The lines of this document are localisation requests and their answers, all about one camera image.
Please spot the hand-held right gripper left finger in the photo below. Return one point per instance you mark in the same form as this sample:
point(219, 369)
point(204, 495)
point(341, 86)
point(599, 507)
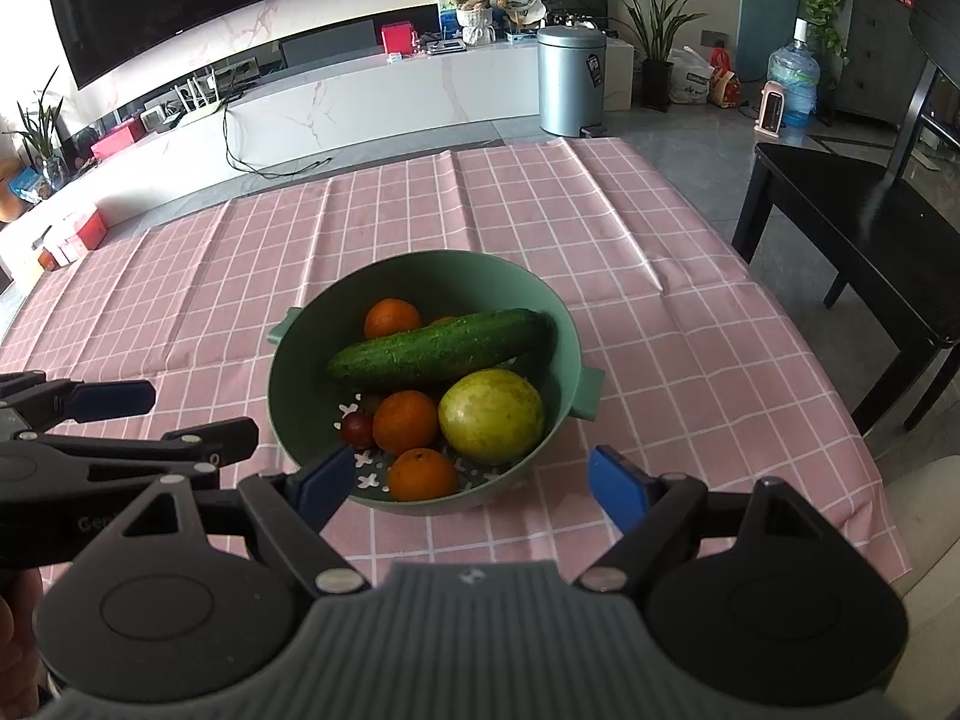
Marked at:
point(324, 484)

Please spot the green colander bowl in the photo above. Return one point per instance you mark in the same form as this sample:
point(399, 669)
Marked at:
point(450, 281)

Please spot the pink flat box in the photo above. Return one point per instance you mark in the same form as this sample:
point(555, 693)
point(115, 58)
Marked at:
point(116, 139)

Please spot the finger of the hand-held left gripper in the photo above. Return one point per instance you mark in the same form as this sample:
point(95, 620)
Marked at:
point(112, 399)
point(210, 441)

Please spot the grey drawer cabinet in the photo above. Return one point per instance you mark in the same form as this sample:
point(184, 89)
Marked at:
point(877, 45)

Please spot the blue water jug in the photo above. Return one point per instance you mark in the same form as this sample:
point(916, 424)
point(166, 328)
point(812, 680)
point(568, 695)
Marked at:
point(793, 82)

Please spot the red box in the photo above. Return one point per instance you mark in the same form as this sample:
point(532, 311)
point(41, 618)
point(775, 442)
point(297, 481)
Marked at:
point(396, 36)

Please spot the green cucumber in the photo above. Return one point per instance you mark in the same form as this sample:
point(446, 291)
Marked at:
point(442, 349)

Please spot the silver pedal trash can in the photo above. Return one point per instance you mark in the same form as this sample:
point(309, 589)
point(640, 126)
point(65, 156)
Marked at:
point(570, 82)

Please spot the pink small heater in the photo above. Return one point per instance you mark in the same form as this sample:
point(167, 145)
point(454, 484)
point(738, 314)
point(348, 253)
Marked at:
point(772, 109)

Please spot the silver kitchen scale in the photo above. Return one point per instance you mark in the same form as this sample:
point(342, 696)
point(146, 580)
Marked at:
point(444, 45)

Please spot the white wifi router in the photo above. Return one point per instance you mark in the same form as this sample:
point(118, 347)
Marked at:
point(199, 94)

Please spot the red gift boxes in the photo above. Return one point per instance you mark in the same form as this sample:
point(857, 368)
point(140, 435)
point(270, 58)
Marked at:
point(79, 232)

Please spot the yellow-green pear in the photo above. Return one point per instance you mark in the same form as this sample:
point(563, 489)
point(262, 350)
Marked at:
point(491, 416)

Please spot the red bag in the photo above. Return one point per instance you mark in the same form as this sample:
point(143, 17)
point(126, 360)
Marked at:
point(724, 79)

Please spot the pink checked tablecloth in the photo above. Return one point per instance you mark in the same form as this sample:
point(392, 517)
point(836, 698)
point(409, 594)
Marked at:
point(525, 225)

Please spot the black low table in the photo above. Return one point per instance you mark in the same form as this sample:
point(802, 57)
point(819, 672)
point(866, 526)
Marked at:
point(855, 217)

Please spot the red grape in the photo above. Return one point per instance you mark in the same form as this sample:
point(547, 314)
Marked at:
point(356, 429)

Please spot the white marble tv cabinet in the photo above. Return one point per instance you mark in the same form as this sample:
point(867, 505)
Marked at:
point(360, 105)

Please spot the white textured vase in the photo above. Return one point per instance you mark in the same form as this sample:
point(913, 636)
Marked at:
point(476, 26)

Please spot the orange tangerine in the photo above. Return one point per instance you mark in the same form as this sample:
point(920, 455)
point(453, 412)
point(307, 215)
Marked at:
point(422, 474)
point(392, 317)
point(405, 422)

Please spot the white plastic bag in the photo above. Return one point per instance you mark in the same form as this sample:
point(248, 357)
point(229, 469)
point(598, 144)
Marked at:
point(690, 76)

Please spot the small potted green plant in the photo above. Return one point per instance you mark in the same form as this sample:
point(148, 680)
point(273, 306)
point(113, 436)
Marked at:
point(41, 135)

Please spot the beige sofa cushion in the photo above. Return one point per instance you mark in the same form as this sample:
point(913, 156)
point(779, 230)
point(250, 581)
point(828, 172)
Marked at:
point(926, 532)

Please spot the potted long-leaf plant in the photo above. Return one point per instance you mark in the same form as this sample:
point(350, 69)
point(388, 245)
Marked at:
point(658, 37)

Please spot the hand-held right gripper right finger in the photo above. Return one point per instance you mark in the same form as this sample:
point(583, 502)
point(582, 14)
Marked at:
point(619, 487)

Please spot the black flat television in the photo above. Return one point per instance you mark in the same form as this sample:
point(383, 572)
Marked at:
point(180, 0)

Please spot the person's left hand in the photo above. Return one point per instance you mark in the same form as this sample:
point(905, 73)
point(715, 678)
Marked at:
point(15, 637)

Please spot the black chair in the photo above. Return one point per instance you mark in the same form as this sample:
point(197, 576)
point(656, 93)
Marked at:
point(930, 90)

